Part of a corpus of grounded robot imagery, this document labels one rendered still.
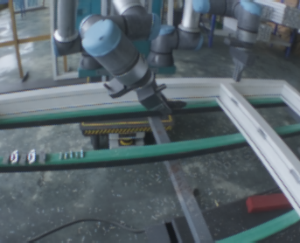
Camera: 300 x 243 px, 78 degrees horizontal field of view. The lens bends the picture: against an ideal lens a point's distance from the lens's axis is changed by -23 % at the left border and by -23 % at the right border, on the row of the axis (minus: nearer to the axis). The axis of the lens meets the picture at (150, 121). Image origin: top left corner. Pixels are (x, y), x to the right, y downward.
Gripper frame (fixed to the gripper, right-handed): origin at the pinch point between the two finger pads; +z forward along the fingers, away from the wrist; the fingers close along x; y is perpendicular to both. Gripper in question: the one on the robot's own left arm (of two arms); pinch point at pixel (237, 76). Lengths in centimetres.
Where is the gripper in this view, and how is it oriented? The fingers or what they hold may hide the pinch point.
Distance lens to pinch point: 99.6
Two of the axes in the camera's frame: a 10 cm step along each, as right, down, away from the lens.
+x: -2.4, -5.9, 7.7
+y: 9.7, -0.9, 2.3
